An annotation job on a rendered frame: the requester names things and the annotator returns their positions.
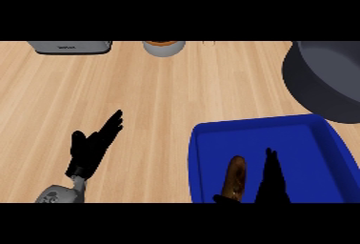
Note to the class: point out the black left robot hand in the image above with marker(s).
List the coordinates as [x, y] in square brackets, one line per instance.
[92, 147]

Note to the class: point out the blue tray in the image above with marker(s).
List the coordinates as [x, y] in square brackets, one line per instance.
[305, 152]

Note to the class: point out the grey jar with orange lid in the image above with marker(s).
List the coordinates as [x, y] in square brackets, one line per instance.
[165, 48]

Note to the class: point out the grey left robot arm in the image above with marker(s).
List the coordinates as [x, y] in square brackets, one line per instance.
[66, 193]

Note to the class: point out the brown sweet potato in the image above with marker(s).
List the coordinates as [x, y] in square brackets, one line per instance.
[235, 178]

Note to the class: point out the grey toaster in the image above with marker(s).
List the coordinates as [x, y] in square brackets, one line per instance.
[70, 47]

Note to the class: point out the dark grey pot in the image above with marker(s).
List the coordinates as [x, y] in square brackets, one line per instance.
[328, 79]

